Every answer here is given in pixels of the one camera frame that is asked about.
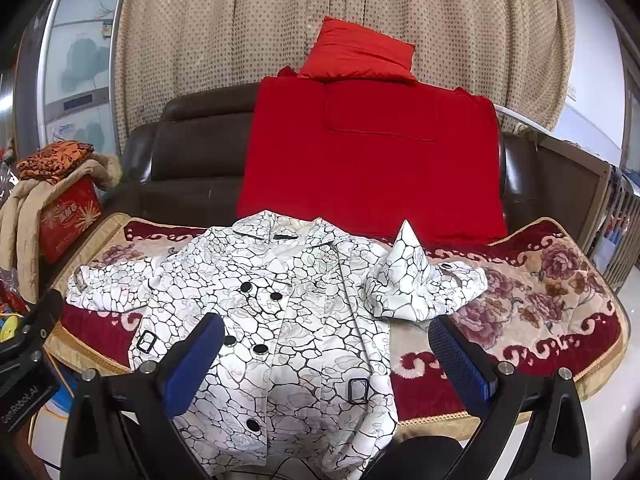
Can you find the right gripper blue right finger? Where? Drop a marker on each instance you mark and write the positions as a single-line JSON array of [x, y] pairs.
[[555, 444]]

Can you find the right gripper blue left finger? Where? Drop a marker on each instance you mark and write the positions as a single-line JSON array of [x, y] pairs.
[[122, 426]]

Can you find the white black patterned coat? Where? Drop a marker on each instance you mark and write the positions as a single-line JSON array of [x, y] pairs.
[[307, 308]]

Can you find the yellow blue toy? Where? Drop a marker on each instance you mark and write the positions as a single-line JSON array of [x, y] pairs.
[[9, 321]]

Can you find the floral red beige blanket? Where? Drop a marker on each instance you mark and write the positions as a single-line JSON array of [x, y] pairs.
[[546, 307]]

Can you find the red gift box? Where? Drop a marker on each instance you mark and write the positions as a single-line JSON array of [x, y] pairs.
[[67, 217]]

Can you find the beige jacket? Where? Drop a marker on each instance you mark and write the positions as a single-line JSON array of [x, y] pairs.
[[21, 212]]

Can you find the orange black patterned cloth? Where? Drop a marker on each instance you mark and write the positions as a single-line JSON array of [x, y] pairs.
[[54, 162]]

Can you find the dark brown leather sofa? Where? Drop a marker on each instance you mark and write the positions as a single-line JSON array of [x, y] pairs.
[[187, 168]]

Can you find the red blanket on sofa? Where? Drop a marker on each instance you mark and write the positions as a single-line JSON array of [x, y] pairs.
[[371, 155]]

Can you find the beige dotted curtain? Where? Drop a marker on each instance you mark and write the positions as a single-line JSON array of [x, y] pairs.
[[517, 53]]

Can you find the small red pillow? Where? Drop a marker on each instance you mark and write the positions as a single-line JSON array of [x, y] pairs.
[[345, 50]]

